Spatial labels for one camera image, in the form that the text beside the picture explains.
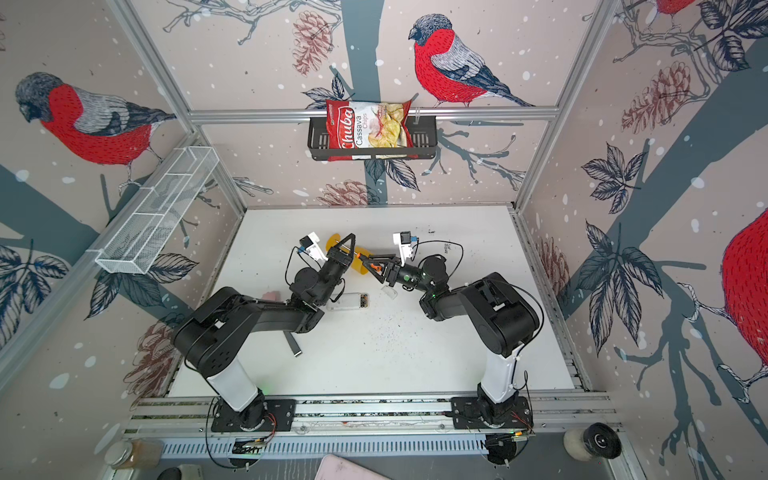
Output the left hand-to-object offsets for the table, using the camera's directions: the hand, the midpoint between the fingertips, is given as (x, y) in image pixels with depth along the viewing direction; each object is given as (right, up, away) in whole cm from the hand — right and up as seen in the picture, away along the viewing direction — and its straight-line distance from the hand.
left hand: (356, 236), depth 79 cm
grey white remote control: (-3, -21, +13) cm, 24 cm away
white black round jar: (+53, -42, -17) cm, 70 cm away
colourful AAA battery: (+1, -21, +15) cm, 26 cm away
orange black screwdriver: (+5, -8, +2) cm, 10 cm away
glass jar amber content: (-45, -47, -15) cm, 67 cm away
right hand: (+1, -9, +2) cm, 10 cm away
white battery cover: (+9, -19, +18) cm, 28 cm away
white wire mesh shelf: (-53, -1, -7) cm, 53 cm away
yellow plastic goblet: (0, -7, -1) cm, 7 cm away
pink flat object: (-3, -52, -13) cm, 53 cm away
